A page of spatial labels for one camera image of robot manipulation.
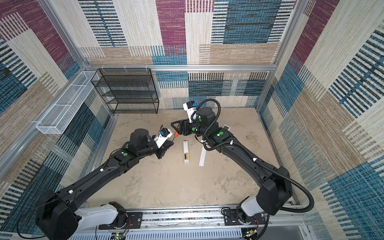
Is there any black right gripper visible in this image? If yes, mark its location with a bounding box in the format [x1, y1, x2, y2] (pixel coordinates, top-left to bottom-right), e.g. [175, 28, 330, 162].
[171, 117, 209, 137]

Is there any white battery cover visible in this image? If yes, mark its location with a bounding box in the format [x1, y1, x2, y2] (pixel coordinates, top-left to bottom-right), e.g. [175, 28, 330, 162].
[199, 146, 207, 167]

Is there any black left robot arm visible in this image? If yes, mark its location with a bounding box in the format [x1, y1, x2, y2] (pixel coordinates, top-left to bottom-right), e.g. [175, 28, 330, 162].
[35, 128, 174, 240]

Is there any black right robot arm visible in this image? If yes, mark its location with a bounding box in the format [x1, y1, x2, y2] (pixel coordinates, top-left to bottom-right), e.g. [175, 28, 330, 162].
[171, 108, 293, 224]

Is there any white remote with grey screen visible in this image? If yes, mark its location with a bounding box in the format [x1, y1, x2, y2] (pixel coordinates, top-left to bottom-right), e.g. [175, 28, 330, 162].
[222, 124, 231, 131]

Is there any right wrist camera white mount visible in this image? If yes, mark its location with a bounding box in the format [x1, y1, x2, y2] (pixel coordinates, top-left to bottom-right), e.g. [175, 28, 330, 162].
[183, 101, 197, 123]

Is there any black wire mesh shelf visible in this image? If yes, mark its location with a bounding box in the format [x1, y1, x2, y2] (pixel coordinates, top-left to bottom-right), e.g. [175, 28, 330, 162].
[91, 68, 160, 114]

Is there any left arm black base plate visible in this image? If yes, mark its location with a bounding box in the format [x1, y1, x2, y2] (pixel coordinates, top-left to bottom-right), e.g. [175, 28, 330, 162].
[98, 212, 143, 231]

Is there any aluminium front rail frame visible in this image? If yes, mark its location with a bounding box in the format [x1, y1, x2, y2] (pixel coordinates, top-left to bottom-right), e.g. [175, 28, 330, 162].
[71, 205, 317, 240]

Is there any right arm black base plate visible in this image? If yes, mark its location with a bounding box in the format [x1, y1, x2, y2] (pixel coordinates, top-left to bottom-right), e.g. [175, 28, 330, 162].
[221, 207, 267, 226]

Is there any black corrugated cable conduit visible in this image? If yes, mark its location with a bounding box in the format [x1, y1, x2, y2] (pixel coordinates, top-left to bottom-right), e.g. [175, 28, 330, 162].
[194, 98, 315, 214]

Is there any white wire mesh basket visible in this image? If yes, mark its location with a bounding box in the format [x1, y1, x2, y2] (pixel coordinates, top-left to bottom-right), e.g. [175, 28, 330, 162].
[36, 71, 95, 135]

